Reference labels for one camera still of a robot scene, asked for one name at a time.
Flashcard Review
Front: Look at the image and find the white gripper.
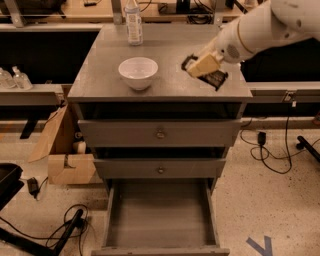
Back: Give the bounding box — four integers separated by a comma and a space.
186, 16, 256, 77

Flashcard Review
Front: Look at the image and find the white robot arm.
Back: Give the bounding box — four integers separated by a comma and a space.
182, 0, 320, 78

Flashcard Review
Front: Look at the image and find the grey top drawer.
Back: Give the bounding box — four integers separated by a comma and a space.
78, 120, 240, 147

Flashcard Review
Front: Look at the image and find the grey drawer cabinet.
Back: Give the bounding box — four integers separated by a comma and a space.
67, 23, 253, 256

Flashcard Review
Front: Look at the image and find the grey middle drawer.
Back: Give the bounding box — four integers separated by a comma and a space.
94, 158, 225, 179

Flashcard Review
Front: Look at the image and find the grey open bottom drawer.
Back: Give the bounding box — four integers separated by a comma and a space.
91, 179, 230, 256

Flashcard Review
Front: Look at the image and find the white ceramic bowl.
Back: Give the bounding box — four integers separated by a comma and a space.
118, 57, 158, 90

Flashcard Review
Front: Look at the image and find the clear plastic bottle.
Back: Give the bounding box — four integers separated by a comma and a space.
124, 0, 143, 45

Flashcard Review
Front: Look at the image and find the black stand leg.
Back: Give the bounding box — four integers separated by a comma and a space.
296, 136, 320, 163

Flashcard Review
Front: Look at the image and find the brown cardboard box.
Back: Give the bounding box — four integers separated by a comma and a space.
27, 84, 103, 186

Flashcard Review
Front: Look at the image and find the sanitizer pump bottle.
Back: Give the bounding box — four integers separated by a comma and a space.
12, 66, 33, 90

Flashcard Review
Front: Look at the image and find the black chair base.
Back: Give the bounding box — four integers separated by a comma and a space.
0, 209, 83, 256

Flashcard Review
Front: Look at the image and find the small black adapter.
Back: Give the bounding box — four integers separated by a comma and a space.
27, 177, 48, 199

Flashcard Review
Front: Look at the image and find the black bin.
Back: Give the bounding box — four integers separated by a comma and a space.
0, 163, 24, 211

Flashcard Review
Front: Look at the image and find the black power adapter cable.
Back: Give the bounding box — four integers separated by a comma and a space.
239, 99, 320, 175

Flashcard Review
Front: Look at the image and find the black floor cable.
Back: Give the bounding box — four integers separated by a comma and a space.
0, 203, 91, 256

